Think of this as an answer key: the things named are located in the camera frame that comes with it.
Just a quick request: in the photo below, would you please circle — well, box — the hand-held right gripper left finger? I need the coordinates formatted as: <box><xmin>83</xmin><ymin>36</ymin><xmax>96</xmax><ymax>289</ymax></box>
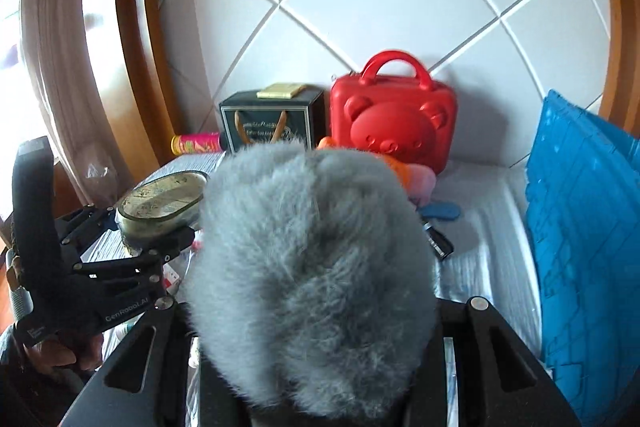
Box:
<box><xmin>65</xmin><ymin>297</ymin><xmax>190</xmax><ymax>427</ymax></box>

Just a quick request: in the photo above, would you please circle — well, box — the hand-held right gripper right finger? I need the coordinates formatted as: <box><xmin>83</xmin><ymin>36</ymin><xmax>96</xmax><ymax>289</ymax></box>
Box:
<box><xmin>435</xmin><ymin>297</ymin><xmax>583</xmax><ymax>427</ymax></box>

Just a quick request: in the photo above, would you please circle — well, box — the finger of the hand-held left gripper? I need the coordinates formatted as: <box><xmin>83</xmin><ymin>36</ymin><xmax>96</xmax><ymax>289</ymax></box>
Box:
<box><xmin>55</xmin><ymin>205</ymin><xmax>120</xmax><ymax>254</ymax></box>
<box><xmin>74</xmin><ymin>227</ymin><xmax>197</xmax><ymax>281</ymax></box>

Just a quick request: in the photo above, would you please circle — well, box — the oval metal tin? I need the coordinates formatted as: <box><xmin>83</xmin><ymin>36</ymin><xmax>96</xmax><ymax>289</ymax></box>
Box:
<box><xmin>115</xmin><ymin>171</ymin><xmax>211</xmax><ymax>254</ymax></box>

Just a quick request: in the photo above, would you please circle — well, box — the blue plastic crate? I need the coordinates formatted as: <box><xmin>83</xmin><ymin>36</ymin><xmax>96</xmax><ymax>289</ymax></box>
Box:
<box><xmin>525</xmin><ymin>89</ymin><xmax>640</xmax><ymax>427</ymax></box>

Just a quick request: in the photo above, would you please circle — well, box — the grey furry plush toy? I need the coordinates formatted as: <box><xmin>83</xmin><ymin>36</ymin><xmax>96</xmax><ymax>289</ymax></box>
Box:
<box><xmin>182</xmin><ymin>142</ymin><xmax>443</xmax><ymax>427</ymax></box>

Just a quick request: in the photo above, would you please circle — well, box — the person's left hand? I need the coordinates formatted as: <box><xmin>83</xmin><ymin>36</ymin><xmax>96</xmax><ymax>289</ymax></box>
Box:
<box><xmin>31</xmin><ymin>331</ymin><xmax>104</xmax><ymax>372</ymax></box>

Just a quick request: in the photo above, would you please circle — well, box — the clear plastic wrap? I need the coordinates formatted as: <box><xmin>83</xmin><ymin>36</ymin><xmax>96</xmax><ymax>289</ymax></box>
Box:
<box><xmin>86</xmin><ymin>161</ymin><xmax>122</xmax><ymax>195</ymax></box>

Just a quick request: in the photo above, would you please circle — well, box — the black rectangular device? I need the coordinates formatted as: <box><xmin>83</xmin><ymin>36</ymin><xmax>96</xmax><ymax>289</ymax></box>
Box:
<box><xmin>421</xmin><ymin>219</ymin><xmax>455</xmax><ymax>262</ymax></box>

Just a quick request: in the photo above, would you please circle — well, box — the white printed paper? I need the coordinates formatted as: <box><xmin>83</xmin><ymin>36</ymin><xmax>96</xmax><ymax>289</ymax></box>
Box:
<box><xmin>82</xmin><ymin>151</ymin><xmax>228</xmax><ymax>268</ymax></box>

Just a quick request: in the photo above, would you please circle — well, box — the white ribbed cloth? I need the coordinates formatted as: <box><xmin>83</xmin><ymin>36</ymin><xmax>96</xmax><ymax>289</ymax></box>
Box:
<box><xmin>434</xmin><ymin>159</ymin><xmax>547</xmax><ymax>360</ymax></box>

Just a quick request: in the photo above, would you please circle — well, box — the pink yellow tube can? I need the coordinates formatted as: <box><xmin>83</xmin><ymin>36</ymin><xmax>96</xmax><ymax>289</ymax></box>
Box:
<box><xmin>171</xmin><ymin>133</ymin><xmax>225</xmax><ymax>156</ymax></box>

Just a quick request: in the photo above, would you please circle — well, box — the small blue flat object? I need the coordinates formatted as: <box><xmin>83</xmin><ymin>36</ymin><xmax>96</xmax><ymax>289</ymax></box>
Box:
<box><xmin>417</xmin><ymin>202</ymin><xmax>461</xmax><ymax>222</ymax></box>

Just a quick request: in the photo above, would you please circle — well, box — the orange pink plush toy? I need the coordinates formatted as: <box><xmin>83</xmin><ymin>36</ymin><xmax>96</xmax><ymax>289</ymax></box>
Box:
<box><xmin>317</xmin><ymin>136</ymin><xmax>437</xmax><ymax>208</ymax></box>

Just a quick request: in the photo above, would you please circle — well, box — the pale sheer curtain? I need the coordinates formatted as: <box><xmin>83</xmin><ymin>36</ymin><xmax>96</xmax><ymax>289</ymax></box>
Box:
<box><xmin>20</xmin><ymin>0</ymin><xmax>136</xmax><ymax>208</ymax></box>

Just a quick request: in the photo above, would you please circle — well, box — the dark gift box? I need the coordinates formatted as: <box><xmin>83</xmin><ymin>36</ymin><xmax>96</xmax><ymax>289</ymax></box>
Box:
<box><xmin>219</xmin><ymin>88</ymin><xmax>327</xmax><ymax>155</ymax></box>

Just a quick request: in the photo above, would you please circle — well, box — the red bear-shaped carry case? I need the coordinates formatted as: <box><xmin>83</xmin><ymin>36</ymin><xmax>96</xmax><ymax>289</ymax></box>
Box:
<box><xmin>329</xmin><ymin>50</ymin><xmax>458</xmax><ymax>175</ymax></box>

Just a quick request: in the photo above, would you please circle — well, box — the yellow flat packet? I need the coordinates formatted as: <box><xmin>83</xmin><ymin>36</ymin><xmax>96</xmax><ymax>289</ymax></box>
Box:
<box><xmin>256</xmin><ymin>83</ymin><xmax>305</xmax><ymax>100</ymax></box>

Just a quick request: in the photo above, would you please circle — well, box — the wooden frame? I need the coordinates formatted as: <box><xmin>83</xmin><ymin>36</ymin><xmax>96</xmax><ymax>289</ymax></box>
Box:
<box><xmin>80</xmin><ymin>0</ymin><xmax>182</xmax><ymax>180</ymax></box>
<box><xmin>596</xmin><ymin>0</ymin><xmax>640</xmax><ymax>132</ymax></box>

